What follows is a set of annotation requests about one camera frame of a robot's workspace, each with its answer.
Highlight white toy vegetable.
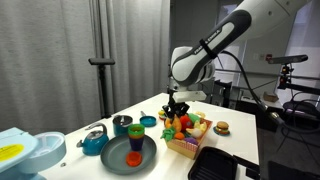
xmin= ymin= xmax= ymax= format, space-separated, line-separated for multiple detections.
xmin=186 ymin=128 xmax=204 ymax=138

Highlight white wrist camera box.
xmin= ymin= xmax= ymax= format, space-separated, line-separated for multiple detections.
xmin=173 ymin=90 xmax=208 ymax=103

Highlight yellow banana toy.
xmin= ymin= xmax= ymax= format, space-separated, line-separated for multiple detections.
xmin=191 ymin=119 xmax=208 ymax=134

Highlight black table clamp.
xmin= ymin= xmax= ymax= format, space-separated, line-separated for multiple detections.
xmin=245 ymin=165 xmax=261 ymax=180

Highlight small orange toy fruit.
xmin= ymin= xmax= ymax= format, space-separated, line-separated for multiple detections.
xmin=174 ymin=131 xmax=186 ymax=141

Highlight toy burger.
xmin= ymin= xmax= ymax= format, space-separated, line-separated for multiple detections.
xmin=214 ymin=120 xmax=230 ymax=134

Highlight yellow pineapple ring toy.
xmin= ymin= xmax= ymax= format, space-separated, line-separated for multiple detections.
xmin=194 ymin=110 xmax=207 ymax=119

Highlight black baking tray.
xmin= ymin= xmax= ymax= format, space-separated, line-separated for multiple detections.
xmin=187 ymin=145 xmax=238 ymax=180

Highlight brown cardboard box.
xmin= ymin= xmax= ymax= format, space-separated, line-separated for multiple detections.
xmin=262 ymin=91 xmax=280 ymax=103

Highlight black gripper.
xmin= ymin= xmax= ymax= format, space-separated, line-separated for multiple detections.
xmin=161 ymin=87 xmax=191 ymax=120

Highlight wooden crate of toy food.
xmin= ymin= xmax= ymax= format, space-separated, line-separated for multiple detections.
xmin=165 ymin=118 xmax=214 ymax=160

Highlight purple toy fruit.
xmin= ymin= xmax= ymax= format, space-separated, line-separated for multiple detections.
xmin=183 ymin=136 xmax=199 ymax=146

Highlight black stereo camera bar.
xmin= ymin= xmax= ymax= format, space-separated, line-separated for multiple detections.
xmin=266 ymin=54 xmax=309 ymax=66

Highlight teal toy kettle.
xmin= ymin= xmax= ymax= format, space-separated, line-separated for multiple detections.
xmin=76 ymin=122 xmax=110 ymax=157

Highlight black camera mount with clamp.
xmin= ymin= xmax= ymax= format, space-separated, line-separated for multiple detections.
xmin=277 ymin=63 xmax=320 ymax=96

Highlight grey pleated curtain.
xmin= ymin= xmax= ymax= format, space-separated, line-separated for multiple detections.
xmin=0 ymin=0 xmax=171 ymax=135

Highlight small blue toy pan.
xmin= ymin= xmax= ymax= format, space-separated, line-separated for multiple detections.
xmin=139 ymin=110 xmax=158 ymax=128

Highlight stacked colourful toy cups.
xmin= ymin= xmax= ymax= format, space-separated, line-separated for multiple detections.
xmin=127 ymin=123 xmax=146 ymax=152

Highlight small blue toy plate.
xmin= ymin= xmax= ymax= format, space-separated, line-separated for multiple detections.
xmin=213 ymin=127 xmax=231 ymax=137

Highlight grey plate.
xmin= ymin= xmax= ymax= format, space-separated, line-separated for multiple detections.
xmin=99 ymin=134 xmax=158 ymax=176

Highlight orange toy cup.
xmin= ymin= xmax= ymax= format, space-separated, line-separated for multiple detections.
xmin=125 ymin=150 xmax=143 ymax=168

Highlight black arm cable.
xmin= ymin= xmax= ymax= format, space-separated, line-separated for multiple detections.
xmin=218 ymin=49 xmax=320 ymax=134

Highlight red tomato plush toy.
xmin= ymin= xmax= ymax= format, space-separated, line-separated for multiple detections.
xmin=179 ymin=114 xmax=194 ymax=132

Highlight teal toy pot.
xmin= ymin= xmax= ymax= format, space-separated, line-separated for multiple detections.
xmin=112 ymin=114 xmax=134 ymax=137

